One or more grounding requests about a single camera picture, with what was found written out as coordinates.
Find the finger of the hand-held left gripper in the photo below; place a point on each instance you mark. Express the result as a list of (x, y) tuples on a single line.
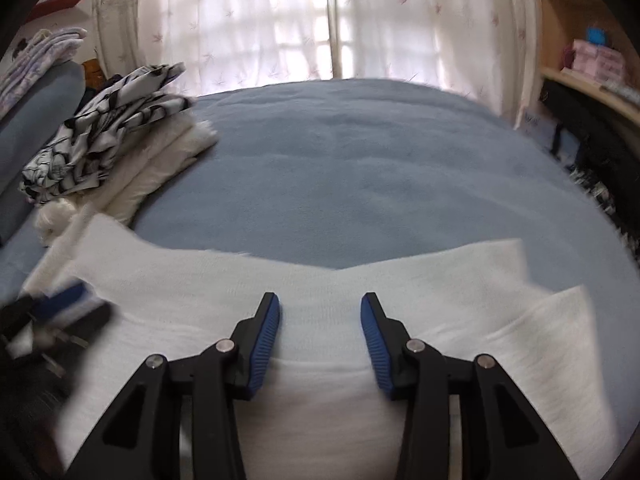
[(62, 299), (90, 320)]

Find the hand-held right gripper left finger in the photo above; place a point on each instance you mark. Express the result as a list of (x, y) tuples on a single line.
[(262, 345)]

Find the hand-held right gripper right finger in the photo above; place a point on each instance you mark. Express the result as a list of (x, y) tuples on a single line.
[(377, 350)]

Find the white hoodie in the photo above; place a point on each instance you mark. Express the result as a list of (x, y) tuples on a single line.
[(310, 430)]

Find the cream folded cloth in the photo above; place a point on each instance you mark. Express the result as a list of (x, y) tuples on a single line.
[(160, 160)]

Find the blue-grey pillow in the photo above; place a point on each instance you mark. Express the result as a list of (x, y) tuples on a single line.
[(30, 130)]

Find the black and white patterned cloth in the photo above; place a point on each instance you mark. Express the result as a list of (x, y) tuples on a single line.
[(105, 130)]

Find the blue bed blanket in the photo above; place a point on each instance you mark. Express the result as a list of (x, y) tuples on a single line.
[(360, 170)]

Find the purple floral folded blanket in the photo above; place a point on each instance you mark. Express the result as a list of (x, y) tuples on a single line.
[(35, 60)]

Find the black and white speckled cloth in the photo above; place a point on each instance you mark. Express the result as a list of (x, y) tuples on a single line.
[(600, 195)]

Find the white sheer curtains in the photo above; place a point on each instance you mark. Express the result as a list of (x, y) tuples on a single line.
[(310, 20)]

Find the stack of pink boxes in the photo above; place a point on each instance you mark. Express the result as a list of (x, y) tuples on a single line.
[(597, 60)]

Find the wooden shelf unit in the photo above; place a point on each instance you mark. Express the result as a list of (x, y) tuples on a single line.
[(555, 25)]

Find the small blue box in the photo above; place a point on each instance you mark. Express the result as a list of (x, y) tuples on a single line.
[(596, 36)]

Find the red wall shelf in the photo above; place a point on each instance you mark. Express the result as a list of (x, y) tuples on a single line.
[(57, 5)]

